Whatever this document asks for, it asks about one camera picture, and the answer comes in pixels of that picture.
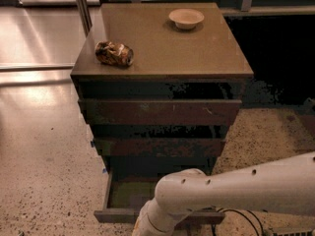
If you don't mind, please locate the drawer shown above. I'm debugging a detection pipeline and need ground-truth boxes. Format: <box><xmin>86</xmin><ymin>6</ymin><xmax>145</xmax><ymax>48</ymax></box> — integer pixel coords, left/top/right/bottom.
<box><xmin>79</xmin><ymin>99</ymin><xmax>241</xmax><ymax>125</ymax></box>
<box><xmin>94</xmin><ymin>170</ymin><xmax>226</xmax><ymax>226</ymax></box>
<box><xmin>94</xmin><ymin>138</ymin><xmax>225</xmax><ymax>157</ymax></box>

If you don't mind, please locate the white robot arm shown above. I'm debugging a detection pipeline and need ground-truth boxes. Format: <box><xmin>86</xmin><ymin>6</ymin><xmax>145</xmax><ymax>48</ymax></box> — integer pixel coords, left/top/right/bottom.
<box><xmin>132</xmin><ymin>152</ymin><xmax>315</xmax><ymax>236</ymax></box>

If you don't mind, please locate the brown drawer cabinet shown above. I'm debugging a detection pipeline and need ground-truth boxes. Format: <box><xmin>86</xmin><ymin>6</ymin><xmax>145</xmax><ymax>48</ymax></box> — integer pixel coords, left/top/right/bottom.
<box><xmin>70</xmin><ymin>2</ymin><xmax>254</xmax><ymax>175</ymax></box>

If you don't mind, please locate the crushed drink can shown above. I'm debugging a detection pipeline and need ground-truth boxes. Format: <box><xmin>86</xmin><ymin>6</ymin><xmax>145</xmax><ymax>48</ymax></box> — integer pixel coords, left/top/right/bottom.
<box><xmin>94</xmin><ymin>41</ymin><xmax>134</xmax><ymax>67</ymax></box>

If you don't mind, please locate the white ceramic bowl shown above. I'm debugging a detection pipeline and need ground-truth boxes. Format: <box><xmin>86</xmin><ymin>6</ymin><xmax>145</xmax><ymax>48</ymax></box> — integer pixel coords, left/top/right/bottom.
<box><xmin>168</xmin><ymin>9</ymin><xmax>205</xmax><ymax>30</ymax></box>

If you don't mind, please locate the black cable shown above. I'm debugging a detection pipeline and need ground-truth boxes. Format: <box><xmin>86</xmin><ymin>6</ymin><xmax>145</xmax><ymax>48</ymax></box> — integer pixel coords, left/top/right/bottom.
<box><xmin>211</xmin><ymin>207</ymin><xmax>266</xmax><ymax>236</ymax></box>

